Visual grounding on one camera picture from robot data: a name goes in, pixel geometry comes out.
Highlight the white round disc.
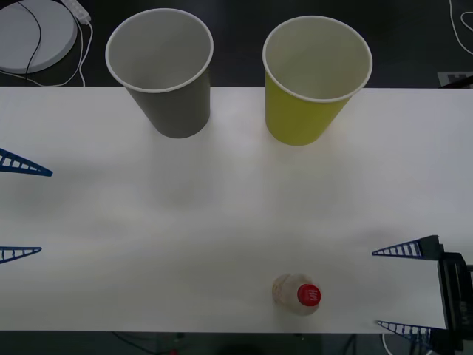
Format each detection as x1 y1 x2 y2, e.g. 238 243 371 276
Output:
0 0 79 74

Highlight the white power strip cable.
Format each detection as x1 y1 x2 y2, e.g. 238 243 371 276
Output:
0 18 94 88

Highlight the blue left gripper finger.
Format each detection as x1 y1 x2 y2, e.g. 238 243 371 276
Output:
0 246 43 265
0 147 54 178

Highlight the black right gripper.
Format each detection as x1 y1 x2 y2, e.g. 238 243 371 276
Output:
371 234 473 352

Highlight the white power strip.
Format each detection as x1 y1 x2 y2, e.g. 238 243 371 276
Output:
60 0 92 24

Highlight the black and white marker tag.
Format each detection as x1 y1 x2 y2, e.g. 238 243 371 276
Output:
437 70 473 89

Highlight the white looped cable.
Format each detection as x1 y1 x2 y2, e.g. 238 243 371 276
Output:
448 0 473 56

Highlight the thin black cable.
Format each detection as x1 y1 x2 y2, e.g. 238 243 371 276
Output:
10 0 42 75

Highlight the grey plastic waste bin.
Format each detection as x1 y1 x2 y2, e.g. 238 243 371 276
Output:
104 8 215 140

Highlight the yellow-green plastic waste bin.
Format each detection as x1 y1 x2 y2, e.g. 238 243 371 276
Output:
262 15 373 146

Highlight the clear bottle with red cap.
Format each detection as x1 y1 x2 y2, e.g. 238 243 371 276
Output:
271 272 322 318

